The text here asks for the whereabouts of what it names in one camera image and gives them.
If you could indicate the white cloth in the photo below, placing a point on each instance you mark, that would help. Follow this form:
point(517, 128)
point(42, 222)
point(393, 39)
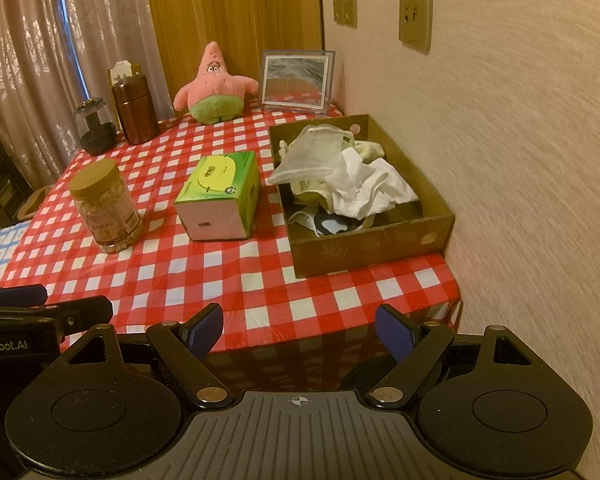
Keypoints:
point(365, 185)

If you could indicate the black metal rack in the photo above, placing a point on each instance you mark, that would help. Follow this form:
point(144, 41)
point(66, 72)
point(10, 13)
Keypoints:
point(0, 170)

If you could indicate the beige wall socket plate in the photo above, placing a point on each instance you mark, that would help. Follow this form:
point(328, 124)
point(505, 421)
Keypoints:
point(415, 20)

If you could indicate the brown cylindrical canister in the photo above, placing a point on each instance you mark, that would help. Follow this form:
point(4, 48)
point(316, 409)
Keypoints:
point(135, 110)

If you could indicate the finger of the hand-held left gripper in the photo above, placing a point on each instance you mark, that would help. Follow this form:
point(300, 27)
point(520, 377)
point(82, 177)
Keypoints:
point(87, 312)
point(15, 294)

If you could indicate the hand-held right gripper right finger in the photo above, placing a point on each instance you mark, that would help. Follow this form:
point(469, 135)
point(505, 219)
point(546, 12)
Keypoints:
point(394, 332)

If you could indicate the glass jar with dark contents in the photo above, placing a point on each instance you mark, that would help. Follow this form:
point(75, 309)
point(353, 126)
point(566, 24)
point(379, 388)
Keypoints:
point(95, 130)

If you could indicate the sheer patterned curtain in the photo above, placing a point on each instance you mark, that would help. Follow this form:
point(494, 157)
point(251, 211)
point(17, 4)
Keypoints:
point(30, 60)

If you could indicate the pale green cloth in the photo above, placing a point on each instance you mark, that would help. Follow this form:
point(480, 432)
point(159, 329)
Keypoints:
point(307, 189)

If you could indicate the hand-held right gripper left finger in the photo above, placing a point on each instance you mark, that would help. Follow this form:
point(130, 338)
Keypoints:
point(207, 330)

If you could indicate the plastic jar with brown lid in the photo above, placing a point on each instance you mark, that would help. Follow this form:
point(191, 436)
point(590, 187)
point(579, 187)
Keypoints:
point(107, 210)

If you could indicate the wooden wardrobe panel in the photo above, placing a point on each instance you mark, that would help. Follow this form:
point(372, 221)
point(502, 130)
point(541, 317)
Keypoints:
point(230, 10)

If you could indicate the pink starfish plush toy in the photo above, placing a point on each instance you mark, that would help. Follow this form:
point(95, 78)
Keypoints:
point(212, 90)

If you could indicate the white topped wooden holder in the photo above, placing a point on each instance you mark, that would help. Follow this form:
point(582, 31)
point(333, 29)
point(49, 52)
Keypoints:
point(124, 69)

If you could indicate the brown cardboard box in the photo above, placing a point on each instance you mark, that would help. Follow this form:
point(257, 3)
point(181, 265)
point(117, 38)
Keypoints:
point(370, 250)

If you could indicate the red checkered tablecloth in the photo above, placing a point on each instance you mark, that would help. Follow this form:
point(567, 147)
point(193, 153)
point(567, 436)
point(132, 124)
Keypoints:
point(180, 270)

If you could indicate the green tissue box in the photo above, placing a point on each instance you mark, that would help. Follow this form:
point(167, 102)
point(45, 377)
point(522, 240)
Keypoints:
point(217, 185)

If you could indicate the clear acrylic picture frame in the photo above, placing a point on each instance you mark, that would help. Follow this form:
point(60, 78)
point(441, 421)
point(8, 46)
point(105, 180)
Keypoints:
point(295, 80)

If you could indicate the beige wall switch plate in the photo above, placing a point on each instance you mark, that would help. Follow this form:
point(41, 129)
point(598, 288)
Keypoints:
point(344, 8)

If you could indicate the blue checkered cloth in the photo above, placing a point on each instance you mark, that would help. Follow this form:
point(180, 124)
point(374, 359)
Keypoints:
point(0, 255)

